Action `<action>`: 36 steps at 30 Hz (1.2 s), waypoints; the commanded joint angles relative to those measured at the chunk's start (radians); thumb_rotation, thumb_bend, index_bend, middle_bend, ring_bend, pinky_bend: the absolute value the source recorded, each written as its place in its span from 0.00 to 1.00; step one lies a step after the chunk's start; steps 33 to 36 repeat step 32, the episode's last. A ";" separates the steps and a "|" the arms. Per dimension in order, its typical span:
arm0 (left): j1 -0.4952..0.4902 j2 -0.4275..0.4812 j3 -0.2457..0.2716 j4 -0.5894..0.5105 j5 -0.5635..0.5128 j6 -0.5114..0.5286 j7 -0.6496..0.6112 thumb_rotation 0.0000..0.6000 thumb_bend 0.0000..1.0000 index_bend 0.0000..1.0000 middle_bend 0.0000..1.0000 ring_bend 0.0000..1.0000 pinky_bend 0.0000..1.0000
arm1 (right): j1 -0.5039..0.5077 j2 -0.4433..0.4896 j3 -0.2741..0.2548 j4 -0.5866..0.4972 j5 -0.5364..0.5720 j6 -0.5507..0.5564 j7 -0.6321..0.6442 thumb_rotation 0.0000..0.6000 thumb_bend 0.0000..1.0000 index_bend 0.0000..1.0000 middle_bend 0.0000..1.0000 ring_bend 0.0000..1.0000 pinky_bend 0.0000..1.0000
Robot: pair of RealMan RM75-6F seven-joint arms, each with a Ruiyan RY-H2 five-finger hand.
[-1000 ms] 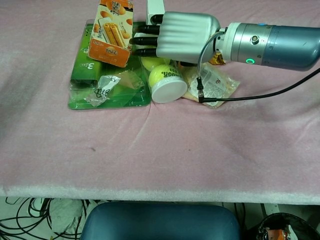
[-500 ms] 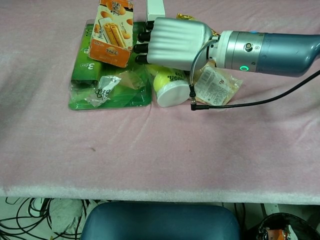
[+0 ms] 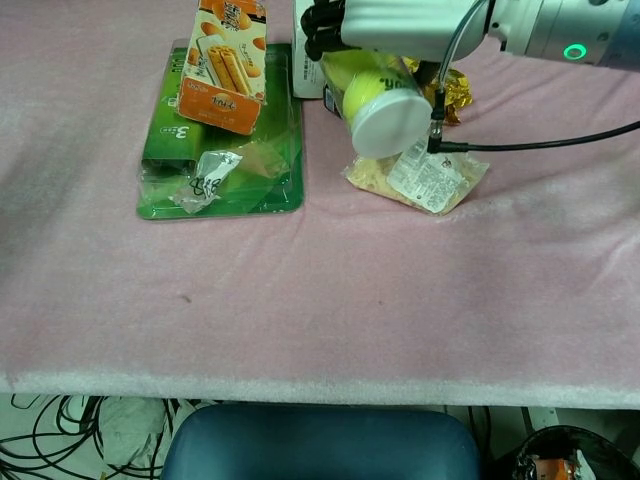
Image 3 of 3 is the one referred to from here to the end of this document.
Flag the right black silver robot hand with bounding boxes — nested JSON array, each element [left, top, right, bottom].
[[299, 0, 495, 64]]

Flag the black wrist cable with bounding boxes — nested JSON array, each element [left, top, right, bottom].
[[426, 0, 640, 155]]

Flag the white and blue carton box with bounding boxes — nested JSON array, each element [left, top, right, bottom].
[[291, 0, 327, 100]]

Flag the floor cables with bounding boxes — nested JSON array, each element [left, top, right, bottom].
[[0, 393, 174, 480]]

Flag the gold foil snack packet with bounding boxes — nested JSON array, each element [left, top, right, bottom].
[[402, 55, 474, 127]]

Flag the yellow tennis ball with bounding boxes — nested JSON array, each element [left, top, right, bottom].
[[322, 49, 384, 84], [342, 69, 404, 122]]

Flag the clear bag of pale noodles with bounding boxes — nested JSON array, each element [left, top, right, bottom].
[[340, 141, 491, 217]]

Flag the black bin with snack wrappers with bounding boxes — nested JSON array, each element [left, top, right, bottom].
[[492, 424, 640, 480]]

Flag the green flat plastic package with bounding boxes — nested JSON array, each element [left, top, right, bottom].
[[136, 42, 306, 222]]

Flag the tennis ball tube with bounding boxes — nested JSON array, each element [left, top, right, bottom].
[[319, 47, 435, 161]]

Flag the pink fleece table cloth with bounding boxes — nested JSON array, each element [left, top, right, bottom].
[[0, 0, 640, 409]]

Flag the small clear labelled plastic bag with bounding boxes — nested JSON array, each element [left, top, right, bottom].
[[169, 144, 291, 216]]

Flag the orange biscuit box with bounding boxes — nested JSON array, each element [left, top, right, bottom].
[[177, 0, 269, 137]]

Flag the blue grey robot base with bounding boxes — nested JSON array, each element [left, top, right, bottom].
[[160, 402, 484, 480]]

